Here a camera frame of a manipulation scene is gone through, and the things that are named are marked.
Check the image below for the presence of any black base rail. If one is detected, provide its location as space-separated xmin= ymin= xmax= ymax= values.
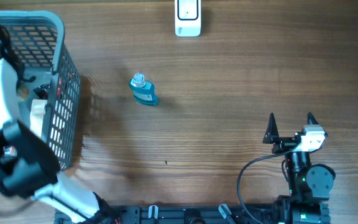
xmin=53 ymin=203 xmax=332 ymax=224

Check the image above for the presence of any black red snack wrapper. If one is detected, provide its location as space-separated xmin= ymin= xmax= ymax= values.
xmin=33 ymin=84 xmax=50 ymax=100

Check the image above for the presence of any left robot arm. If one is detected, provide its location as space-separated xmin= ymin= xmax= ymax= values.
xmin=0 ymin=11 xmax=121 ymax=223

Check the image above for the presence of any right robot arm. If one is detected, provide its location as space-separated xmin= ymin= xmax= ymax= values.
xmin=263 ymin=113 xmax=336 ymax=224

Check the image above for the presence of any white barcode scanner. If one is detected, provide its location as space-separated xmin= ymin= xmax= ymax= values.
xmin=175 ymin=0 xmax=201 ymax=37

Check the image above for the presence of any grey plastic mesh basket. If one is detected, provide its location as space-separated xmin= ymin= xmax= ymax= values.
xmin=0 ymin=11 xmax=81 ymax=170

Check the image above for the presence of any blue mouthwash bottle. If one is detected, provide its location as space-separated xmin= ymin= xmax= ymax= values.
xmin=129 ymin=73 xmax=158 ymax=106

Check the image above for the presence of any red snack packet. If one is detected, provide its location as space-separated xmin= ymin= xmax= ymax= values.
xmin=3 ymin=146 xmax=17 ymax=157

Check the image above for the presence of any green lid jar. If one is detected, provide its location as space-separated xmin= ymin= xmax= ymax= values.
xmin=16 ymin=84 xmax=29 ymax=102

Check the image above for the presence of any white long flat pouch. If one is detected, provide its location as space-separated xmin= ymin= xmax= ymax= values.
xmin=30 ymin=99 xmax=48 ymax=138

